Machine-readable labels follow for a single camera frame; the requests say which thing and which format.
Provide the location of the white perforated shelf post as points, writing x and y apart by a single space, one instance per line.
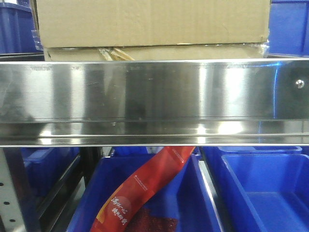
17 205

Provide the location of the empty blue bin right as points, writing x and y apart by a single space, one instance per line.
262 191

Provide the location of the blue bin upper right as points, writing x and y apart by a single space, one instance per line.
289 28

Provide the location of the brown cardboard carton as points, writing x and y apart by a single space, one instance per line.
109 23

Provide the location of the red snack package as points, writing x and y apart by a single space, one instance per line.
139 187

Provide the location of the blue bin with snack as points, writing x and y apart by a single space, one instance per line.
183 205

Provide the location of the stainless steel shelf rail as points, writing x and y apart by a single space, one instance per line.
185 102

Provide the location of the blue bin lower left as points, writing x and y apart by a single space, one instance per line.
45 165

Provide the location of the blue bin upper left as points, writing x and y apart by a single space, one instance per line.
16 26

